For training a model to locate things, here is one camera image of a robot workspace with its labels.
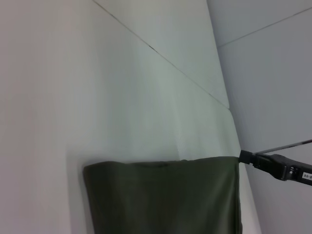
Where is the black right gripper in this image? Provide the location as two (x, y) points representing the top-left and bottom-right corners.
(238, 150), (312, 186)

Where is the dark green FREE t-shirt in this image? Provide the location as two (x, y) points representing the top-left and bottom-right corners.
(82, 156), (244, 234)

